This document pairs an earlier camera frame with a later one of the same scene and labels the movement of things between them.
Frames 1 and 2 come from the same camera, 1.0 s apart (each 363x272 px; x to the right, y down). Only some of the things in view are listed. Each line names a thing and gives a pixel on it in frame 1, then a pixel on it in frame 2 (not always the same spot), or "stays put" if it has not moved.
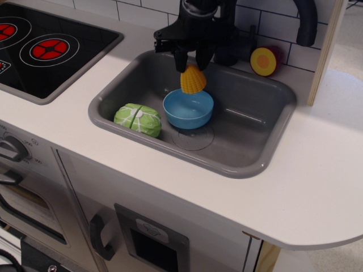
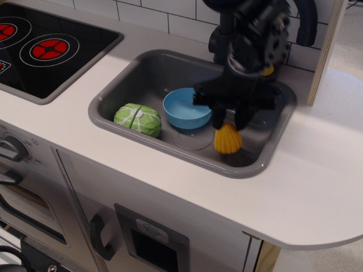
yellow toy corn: (193, 80) to (228, 139)
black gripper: (197, 29) to (243, 93)
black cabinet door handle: (96, 226) stays put
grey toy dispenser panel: (152, 248) stays put
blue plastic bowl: (190, 111) stays put
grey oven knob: (12, 148) stays put
